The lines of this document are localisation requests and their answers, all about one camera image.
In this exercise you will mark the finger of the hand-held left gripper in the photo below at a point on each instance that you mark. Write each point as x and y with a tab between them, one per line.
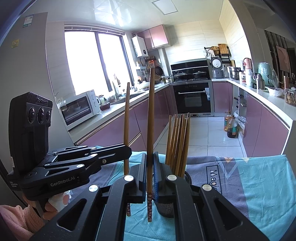
115	155
76	151

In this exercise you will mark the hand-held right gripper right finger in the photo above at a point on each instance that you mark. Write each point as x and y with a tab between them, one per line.
155	176

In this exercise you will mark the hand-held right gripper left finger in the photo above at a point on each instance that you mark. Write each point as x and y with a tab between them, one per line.
144	176

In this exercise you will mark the black mesh utensil holder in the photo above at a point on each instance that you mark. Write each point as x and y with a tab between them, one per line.
165	209

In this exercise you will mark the bunch of wooden chopsticks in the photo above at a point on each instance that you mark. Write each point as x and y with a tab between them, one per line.
179	143

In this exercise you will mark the floral-tipped wooden chopstick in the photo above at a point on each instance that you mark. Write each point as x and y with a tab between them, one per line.
126	115
150	115

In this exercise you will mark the person's left forearm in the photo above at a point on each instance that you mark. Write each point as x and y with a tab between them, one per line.
18	217

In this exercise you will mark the person's left hand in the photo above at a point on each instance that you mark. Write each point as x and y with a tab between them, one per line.
55	204

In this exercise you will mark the pink kitchen base cabinet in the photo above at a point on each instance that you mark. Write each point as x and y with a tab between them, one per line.
108	129
261	127

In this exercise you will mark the white microwave oven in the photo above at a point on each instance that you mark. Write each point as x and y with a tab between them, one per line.
78	109

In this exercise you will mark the dark red bowl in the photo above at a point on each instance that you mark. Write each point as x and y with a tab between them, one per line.
104	106

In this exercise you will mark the white electric kettle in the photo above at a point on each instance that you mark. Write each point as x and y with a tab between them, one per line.
98	100

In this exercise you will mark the grey refrigerator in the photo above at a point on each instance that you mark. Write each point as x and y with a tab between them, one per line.
30	64

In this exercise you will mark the steel sink faucet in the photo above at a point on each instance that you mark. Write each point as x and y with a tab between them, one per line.
116	89

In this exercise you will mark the white casserole dish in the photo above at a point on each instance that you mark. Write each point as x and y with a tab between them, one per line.
144	86

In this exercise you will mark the built-in black oven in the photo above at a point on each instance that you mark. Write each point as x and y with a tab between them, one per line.
190	98

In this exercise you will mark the bamboo strainer basket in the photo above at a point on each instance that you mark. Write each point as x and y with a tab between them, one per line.
158	78

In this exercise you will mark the kitchen window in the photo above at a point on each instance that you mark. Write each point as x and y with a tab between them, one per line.
92	62

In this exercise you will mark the yellow cooking oil bottle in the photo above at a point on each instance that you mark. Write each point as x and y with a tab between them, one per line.
227	122

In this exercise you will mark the dark sauce bottle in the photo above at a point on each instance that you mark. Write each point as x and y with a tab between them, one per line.
232	129

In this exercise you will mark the black frying pan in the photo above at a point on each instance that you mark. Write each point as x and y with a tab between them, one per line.
158	70

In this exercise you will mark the teal grey printed tablecloth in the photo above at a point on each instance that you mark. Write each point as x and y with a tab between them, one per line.
249	190

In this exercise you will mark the clear plastic bag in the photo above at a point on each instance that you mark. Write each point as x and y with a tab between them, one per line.
241	125

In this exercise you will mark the black wok with lid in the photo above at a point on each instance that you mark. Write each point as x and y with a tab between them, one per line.
199	74
180	76

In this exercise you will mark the white gas water heater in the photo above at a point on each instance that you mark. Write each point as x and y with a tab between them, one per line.
140	46

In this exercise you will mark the black range hood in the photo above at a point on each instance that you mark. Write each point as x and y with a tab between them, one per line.
189	64

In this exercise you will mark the silver rice cooker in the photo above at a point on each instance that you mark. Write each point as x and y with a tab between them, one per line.
217	68

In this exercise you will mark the stainless steel pot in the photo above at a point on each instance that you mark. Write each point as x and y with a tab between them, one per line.
234	73

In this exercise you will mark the woven basket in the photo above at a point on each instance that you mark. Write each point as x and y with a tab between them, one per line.
214	50

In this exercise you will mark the wooden cutting board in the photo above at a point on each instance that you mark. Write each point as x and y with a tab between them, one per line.
223	49

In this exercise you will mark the pink electric kettle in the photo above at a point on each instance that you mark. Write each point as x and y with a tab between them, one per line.
247	63

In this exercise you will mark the green air fryer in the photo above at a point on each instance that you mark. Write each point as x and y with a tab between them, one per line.
267	74

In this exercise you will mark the ceiling light panel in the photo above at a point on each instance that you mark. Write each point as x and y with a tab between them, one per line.
165	7

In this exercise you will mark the clear plastic food container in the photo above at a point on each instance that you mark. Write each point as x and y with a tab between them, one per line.
291	97

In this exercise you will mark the wall utensil shelf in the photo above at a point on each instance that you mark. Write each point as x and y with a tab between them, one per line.
141	68

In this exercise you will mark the pink wall cabinet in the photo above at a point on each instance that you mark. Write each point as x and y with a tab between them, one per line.
155	37

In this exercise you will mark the black wall rack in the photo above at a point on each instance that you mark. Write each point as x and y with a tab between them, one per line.
225	59

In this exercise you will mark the striped wall panel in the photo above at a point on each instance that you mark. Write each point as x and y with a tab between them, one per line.
269	41

